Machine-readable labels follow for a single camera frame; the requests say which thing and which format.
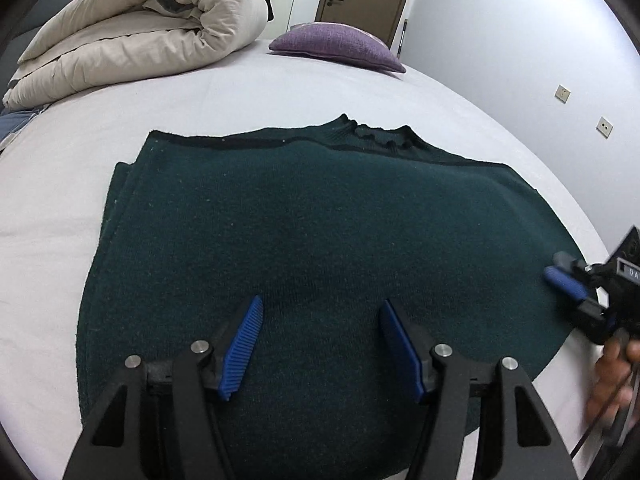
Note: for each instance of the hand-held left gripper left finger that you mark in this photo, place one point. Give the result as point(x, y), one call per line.
point(242, 345)

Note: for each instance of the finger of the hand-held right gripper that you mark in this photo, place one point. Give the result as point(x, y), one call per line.
point(575, 267)
point(565, 282)

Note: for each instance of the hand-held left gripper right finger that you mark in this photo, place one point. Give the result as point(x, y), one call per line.
point(400, 350)

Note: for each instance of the dark green sweater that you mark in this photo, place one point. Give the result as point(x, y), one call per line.
point(325, 220)

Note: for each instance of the person's right hand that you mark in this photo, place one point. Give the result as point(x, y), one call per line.
point(612, 375)

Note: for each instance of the thin stick beside door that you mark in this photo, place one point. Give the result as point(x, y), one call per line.
point(402, 37)

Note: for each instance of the purple cushion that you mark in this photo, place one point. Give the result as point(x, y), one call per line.
point(335, 45)

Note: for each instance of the blue pillow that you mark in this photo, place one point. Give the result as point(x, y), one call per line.
point(15, 122)

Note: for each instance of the beige folded duvet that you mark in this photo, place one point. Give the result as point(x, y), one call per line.
point(140, 20)

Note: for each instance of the grey upholstered headboard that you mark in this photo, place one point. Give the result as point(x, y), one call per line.
point(45, 10)

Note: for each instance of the wall socket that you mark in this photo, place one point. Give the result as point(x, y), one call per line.
point(562, 93)
point(605, 126)

